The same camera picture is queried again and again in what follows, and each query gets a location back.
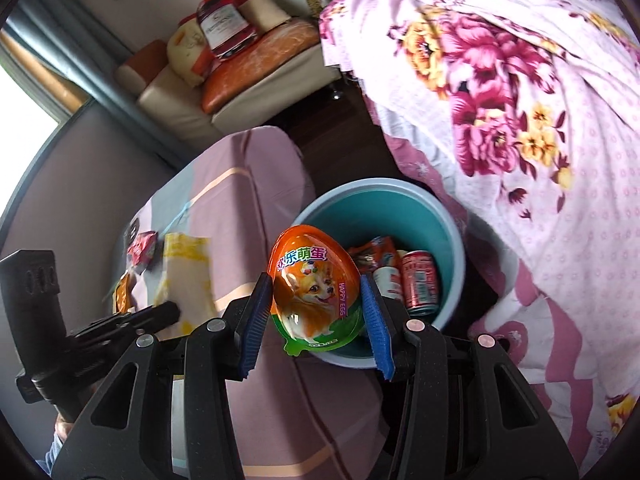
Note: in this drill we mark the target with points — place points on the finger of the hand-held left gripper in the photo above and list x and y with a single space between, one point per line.
145 320

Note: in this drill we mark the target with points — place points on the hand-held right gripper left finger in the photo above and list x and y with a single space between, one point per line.
255 320

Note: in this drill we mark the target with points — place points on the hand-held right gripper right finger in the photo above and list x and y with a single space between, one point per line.
375 320

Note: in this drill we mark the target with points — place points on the orange egg-shaped toy pack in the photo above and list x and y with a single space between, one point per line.
310 285

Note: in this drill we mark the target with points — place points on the yellow white snack packet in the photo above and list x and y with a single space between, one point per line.
187 270

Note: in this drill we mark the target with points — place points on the blue plastic bin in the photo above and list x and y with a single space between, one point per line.
370 210

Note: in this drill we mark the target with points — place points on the orange snack packet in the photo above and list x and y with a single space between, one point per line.
124 295

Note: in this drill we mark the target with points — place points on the white red drink can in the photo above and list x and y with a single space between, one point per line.
387 280

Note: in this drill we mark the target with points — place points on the dark red snack wrapper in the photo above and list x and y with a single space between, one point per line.
375 252

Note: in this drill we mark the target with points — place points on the red snack packet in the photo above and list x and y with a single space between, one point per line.
142 249

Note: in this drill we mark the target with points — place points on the pink grey tablecloth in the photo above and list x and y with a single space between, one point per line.
265 180

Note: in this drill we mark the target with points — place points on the cream leather sofa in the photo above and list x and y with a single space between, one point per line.
170 105

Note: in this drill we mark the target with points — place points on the pink floral blanket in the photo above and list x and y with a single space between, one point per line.
550 160

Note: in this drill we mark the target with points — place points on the grey curtain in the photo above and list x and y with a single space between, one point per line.
75 60

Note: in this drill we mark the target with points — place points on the orange seat cushion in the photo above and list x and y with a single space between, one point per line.
260 60

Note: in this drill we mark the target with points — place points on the cream printed pillow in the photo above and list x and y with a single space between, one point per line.
182 55

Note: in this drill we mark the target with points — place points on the red gift box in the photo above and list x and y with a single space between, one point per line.
225 25

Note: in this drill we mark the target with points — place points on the beige cushion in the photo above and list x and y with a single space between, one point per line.
267 10

